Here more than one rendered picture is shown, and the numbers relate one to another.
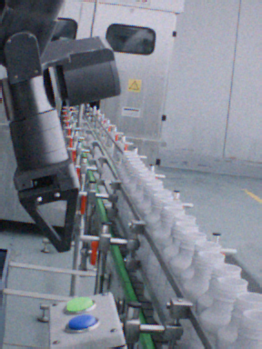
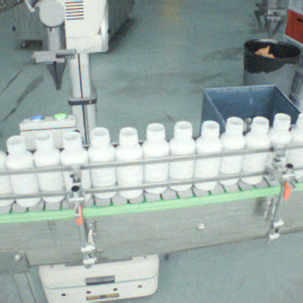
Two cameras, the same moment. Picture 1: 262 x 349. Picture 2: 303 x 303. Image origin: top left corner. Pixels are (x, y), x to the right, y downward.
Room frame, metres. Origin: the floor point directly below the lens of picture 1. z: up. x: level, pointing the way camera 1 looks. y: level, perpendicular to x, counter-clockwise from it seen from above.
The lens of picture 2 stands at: (0.96, -0.78, 1.59)
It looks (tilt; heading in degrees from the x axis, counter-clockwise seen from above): 31 degrees down; 87
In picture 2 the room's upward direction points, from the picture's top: 1 degrees clockwise
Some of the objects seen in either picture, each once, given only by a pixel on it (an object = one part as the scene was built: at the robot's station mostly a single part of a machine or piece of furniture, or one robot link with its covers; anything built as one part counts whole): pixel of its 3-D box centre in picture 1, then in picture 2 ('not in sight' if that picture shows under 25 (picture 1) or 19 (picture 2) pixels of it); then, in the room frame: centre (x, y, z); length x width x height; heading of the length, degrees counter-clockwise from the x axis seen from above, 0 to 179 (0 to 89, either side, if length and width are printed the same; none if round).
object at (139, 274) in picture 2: not in sight; (96, 224); (0.73, 0.51, 0.24); 0.68 x 0.53 x 0.41; 97
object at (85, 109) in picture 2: not in sight; (86, 136); (0.73, 0.52, 0.74); 0.11 x 0.11 x 0.40; 7
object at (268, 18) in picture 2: not in sight; (271, 23); (1.38, 0.38, 1.26); 0.07 x 0.07 x 0.09; 8
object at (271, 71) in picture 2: not in sight; (266, 85); (1.96, 1.89, 0.32); 0.45 x 0.45 x 0.64
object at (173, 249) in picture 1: (178, 275); (181, 156); (1.05, -0.09, 1.08); 0.06 x 0.06 x 0.17
